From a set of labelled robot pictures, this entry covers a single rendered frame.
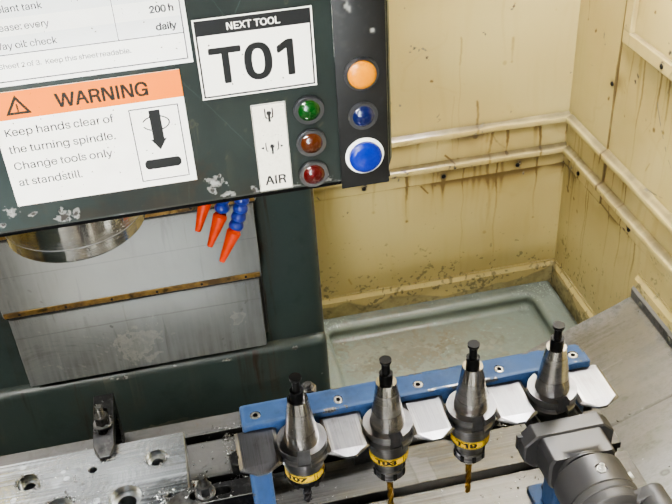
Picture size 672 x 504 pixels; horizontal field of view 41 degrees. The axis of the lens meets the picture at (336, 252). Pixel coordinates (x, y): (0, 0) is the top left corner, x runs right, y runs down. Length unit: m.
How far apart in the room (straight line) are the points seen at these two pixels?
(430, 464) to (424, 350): 0.72
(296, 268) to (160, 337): 0.29
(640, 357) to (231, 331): 0.81
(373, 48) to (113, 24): 0.21
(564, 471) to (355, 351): 1.16
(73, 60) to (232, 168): 0.16
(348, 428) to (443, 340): 1.11
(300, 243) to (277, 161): 0.88
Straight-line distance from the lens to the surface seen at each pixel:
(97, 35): 0.75
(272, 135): 0.80
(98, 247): 1.00
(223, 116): 0.79
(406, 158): 2.06
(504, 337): 2.27
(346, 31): 0.77
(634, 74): 1.87
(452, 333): 2.27
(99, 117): 0.78
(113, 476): 1.47
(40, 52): 0.76
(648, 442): 1.77
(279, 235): 1.67
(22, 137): 0.79
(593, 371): 1.26
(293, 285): 1.74
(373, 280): 2.23
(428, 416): 1.17
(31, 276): 1.65
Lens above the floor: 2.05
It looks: 35 degrees down
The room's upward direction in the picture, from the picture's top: 4 degrees counter-clockwise
